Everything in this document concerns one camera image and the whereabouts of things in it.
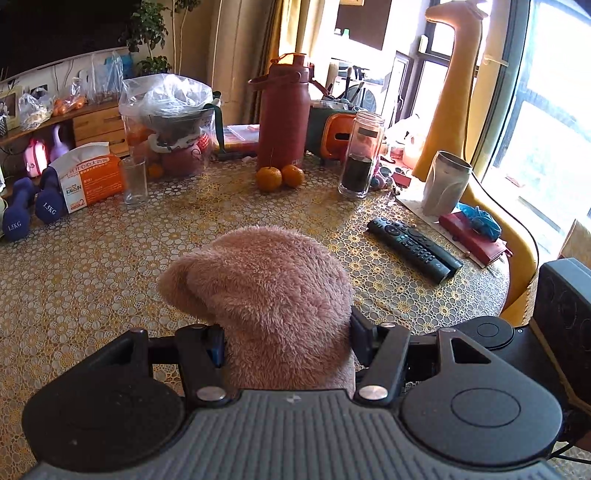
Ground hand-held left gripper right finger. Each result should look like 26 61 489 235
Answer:
350 307 504 407

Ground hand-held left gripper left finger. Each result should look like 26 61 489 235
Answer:
69 323 229 407

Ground black remote control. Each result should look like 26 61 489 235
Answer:
367 217 451 283
392 222 464 275

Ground red wallet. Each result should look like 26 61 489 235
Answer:
438 210 512 268

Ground crumpled blue plastic bag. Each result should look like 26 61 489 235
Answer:
457 203 502 241

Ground glass bottle dark contents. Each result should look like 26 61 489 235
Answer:
338 111 385 199

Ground small colourful toys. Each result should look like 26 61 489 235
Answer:
369 164 414 190

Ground grey metal tumbler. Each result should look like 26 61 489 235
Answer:
422 150 472 217

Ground orange fruit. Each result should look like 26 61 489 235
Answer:
281 163 305 188
256 165 282 193

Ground clear drinking glass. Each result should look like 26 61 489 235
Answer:
119 157 149 206

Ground white plastic bag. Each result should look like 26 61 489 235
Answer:
385 113 428 169

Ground orange white tissue pack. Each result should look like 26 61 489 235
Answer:
48 142 126 214

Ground stack of colourful books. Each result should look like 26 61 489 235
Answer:
217 124 262 160

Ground blue dumbbell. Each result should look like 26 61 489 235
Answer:
34 167 63 224
2 178 38 241

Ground red water bottle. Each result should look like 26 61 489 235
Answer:
248 52 326 172

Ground clear plastic bag of fruit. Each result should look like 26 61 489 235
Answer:
119 74 215 178

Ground yellow giraffe figure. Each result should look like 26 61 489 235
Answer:
412 0 541 324

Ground wooden television cabinet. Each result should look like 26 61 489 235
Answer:
0 99 130 185

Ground pink small backpack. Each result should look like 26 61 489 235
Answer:
23 137 49 178

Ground bag of oranges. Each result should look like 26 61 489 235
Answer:
53 95 88 116

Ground white standing air conditioner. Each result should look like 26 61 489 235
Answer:
210 0 278 125

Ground plastic bag of bread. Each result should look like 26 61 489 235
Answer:
18 88 54 130

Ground yellow curtain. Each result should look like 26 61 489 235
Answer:
263 0 319 79

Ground tall potted plant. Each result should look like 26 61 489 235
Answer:
122 0 199 77

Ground black television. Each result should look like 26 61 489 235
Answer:
0 0 141 81

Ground picture frame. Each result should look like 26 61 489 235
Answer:
0 85 24 132

